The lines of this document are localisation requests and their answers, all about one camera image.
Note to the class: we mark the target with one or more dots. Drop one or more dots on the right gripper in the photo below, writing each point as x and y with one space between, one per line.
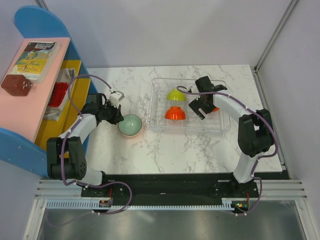
195 105

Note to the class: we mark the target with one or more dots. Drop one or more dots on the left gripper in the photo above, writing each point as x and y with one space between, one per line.
117 117

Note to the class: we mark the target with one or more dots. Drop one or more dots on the lime green bowl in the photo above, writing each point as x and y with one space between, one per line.
176 95

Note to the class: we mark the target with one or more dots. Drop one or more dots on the paperback book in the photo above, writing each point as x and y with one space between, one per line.
36 60

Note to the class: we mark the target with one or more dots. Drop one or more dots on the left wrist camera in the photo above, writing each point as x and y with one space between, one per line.
115 98

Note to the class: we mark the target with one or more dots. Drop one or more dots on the aluminium frame post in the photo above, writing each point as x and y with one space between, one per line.
276 33

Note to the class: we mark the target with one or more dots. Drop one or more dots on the red white book on shelf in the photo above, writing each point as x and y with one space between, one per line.
58 94

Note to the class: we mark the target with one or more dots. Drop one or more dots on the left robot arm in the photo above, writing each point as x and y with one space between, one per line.
66 157

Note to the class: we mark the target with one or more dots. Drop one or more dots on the white cable duct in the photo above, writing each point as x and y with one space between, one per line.
86 204

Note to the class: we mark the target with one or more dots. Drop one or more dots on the grey patterned cloth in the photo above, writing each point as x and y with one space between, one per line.
67 75

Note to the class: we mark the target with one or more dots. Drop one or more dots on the pale green ceramic bowl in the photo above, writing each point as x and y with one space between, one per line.
131 121

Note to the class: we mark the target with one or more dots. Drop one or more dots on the dark red box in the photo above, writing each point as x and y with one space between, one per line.
16 85

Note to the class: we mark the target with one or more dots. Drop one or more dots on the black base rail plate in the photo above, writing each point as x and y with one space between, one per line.
172 189

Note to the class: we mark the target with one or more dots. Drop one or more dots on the white bottom bowl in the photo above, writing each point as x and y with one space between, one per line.
130 133

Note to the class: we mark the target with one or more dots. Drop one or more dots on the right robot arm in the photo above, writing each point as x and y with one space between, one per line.
256 137

